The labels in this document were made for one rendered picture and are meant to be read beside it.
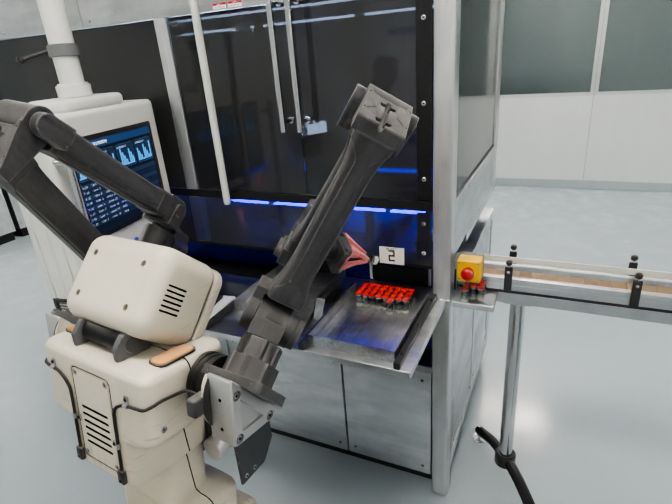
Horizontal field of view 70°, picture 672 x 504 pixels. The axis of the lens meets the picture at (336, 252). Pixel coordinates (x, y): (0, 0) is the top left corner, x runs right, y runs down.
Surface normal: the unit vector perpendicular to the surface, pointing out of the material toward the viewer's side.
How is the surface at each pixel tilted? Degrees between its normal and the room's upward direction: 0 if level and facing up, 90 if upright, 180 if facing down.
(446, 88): 90
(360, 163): 90
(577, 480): 0
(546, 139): 90
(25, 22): 90
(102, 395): 82
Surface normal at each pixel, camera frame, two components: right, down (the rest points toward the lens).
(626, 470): -0.07, -0.92
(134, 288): -0.43, -0.35
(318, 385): -0.41, 0.38
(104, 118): 0.96, 0.04
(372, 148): -0.06, 0.40
